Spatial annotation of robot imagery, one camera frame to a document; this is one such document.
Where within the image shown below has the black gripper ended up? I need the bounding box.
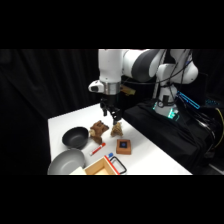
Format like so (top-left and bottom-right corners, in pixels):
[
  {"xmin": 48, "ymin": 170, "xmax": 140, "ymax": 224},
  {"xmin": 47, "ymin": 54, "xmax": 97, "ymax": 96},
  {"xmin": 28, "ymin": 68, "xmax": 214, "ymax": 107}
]
[{"xmin": 99, "ymin": 93, "xmax": 123, "ymax": 126}]

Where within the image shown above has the wooden block with blue dot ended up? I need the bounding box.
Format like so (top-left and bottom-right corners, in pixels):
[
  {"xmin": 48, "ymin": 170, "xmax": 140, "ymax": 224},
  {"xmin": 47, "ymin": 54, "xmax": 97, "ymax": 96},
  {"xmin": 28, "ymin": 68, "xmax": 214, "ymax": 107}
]
[{"xmin": 115, "ymin": 138, "xmax": 133, "ymax": 156}]

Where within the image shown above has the tan plush toy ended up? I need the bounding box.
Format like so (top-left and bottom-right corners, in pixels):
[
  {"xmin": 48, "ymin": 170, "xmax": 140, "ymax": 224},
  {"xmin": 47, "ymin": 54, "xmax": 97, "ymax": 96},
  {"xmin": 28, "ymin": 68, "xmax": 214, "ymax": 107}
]
[{"xmin": 110, "ymin": 121, "xmax": 125, "ymax": 138}]

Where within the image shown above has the brown plush toy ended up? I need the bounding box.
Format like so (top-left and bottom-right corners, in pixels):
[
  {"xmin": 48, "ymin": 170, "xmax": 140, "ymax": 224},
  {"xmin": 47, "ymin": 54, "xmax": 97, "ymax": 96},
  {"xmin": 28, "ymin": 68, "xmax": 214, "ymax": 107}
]
[{"xmin": 88, "ymin": 120, "xmax": 110, "ymax": 145}]

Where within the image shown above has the red and white marker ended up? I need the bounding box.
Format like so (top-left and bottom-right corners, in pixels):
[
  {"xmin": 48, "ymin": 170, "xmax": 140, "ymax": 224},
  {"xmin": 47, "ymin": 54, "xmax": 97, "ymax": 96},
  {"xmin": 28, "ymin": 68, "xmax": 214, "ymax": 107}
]
[{"xmin": 89, "ymin": 142, "xmax": 107, "ymax": 157}]

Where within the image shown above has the black bowl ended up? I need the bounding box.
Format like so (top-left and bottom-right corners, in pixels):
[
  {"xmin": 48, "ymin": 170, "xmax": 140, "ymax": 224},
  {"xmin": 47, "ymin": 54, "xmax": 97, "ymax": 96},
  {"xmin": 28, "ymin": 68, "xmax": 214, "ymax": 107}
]
[{"xmin": 61, "ymin": 126, "xmax": 91, "ymax": 150}]

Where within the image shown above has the wooden box with red edge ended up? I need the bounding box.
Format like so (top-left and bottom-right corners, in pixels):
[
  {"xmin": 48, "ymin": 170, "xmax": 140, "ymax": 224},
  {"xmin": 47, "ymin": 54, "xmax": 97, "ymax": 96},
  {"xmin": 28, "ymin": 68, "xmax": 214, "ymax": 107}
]
[{"xmin": 83, "ymin": 155, "xmax": 118, "ymax": 176}]

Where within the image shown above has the black cloth covered stand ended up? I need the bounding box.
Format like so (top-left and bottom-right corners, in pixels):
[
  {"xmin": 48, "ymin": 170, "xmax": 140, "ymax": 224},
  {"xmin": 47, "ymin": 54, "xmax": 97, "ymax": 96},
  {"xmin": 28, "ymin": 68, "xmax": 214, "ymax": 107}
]
[{"xmin": 122, "ymin": 99, "xmax": 217, "ymax": 176}]

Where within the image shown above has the grey bowl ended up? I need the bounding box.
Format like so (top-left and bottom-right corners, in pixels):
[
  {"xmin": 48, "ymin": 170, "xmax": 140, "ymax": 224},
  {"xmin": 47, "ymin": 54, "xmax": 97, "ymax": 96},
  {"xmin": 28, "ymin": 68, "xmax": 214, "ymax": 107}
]
[{"xmin": 46, "ymin": 148, "xmax": 87, "ymax": 176}]

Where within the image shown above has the black curtain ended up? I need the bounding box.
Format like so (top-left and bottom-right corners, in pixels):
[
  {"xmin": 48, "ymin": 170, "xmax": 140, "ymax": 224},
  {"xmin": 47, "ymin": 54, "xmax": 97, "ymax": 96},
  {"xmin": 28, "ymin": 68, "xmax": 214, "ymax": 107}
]
[{"xmin": 0, "ymin": 49, "xmax": 224, "ymax": 176}]

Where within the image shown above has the blue lit bar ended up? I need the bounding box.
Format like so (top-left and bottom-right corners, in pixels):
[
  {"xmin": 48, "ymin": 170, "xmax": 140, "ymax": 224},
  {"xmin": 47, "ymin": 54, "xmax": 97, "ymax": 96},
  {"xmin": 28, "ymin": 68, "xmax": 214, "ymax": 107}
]
[{"xmin": 176, "ymin": 90, "xmax": 202, "ymax": 111}]

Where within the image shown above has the tan wrist camera mount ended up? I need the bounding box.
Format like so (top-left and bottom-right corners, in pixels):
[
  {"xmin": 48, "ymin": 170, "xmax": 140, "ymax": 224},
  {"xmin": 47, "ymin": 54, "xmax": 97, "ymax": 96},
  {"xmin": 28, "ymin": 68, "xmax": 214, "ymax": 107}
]
[{"xmin": 120, "ymin": 84, "xmax": 136, "ymax": 97}]

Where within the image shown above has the black wire handle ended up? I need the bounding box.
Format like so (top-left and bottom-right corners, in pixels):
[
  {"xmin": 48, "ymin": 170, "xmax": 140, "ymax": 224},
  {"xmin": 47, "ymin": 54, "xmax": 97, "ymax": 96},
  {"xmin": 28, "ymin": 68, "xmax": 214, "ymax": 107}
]
[{"xmin": 108, "ymin": 155, "xmax": 128, "ymax": 175}]

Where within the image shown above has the yellow cable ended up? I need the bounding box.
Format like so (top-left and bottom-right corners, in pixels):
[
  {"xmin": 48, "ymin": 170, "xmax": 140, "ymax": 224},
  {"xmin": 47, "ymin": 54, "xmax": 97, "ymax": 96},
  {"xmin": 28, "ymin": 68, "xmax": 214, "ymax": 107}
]
[{"xmin": 212, "ymin": 107, "xmax": 224, "ymax": 150}]

